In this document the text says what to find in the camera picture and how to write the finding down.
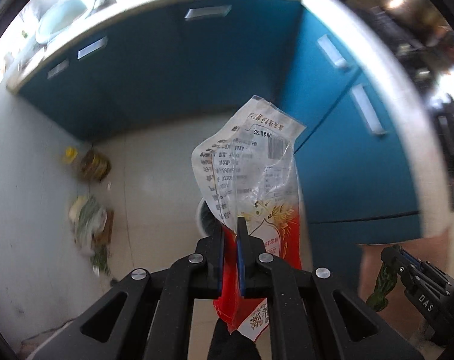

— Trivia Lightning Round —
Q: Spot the white bin with black liner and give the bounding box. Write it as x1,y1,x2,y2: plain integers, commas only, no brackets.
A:
196,197,228,241

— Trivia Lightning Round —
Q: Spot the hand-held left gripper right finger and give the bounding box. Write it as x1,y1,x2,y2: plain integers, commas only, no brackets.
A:
235,217,425,360

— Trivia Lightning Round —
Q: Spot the red and clear plastic bag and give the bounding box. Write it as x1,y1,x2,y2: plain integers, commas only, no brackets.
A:
191,95,306,342

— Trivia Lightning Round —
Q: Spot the dark green pepper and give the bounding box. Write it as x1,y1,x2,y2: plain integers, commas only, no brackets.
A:
366,259,400,312

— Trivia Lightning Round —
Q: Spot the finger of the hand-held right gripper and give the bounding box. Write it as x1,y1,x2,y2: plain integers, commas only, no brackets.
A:
380,245,410,276
398,245,454,289

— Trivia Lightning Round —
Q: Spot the yellow cooking oil bottle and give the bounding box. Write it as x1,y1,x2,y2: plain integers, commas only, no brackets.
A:
62,146,111,184

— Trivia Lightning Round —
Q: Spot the light blue basin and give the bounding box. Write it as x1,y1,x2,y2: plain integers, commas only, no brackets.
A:
35,0,97,46

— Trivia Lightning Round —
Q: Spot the blue base cabinet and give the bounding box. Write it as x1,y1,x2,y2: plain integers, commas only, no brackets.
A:
17,0,306,143
280,9,425,282

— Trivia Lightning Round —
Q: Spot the plastic bag of vegetables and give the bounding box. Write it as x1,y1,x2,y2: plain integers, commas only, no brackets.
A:
68,194,115,274

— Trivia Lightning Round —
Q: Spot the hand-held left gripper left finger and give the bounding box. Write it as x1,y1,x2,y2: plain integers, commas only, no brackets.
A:
24,225,228,360

